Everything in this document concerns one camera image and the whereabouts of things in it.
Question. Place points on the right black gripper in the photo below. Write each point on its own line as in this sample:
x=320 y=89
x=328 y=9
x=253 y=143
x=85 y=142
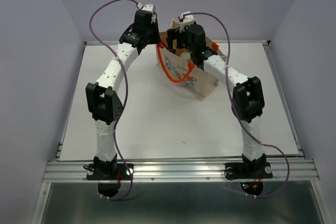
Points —
x=172 y=33

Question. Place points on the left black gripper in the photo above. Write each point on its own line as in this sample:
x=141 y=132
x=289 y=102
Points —
x=156 y=39

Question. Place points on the cream canvas bag orange handles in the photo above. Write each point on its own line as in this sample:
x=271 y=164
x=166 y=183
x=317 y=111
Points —
x=189 y=74

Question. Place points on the peach conical squeeze bottle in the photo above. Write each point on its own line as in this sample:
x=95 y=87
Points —
x=185 y=56

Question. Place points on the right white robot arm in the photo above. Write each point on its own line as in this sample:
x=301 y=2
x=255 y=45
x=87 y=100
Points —
x=245 y=94

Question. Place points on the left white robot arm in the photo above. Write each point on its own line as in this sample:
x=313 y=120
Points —
x=102 y=96

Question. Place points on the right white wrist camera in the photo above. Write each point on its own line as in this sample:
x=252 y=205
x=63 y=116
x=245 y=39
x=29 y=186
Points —
x=186 y=19

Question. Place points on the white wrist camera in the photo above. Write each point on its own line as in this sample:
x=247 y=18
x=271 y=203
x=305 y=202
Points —
x=186 y=19
x=147 y=7

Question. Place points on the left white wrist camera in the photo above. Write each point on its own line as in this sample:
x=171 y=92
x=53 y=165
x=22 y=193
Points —
x=147 y=7

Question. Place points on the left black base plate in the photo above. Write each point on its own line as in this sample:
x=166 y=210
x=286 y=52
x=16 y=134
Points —
x=111 y=181

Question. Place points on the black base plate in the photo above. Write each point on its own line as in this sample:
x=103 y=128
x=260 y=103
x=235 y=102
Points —
x=111 y=181
x=252 y=176

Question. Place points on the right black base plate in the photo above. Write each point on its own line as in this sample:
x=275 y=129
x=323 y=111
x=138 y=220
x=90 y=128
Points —
x=252 y=176

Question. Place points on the aluminium frame rail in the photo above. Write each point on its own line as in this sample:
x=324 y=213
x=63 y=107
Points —
x=179 y=146

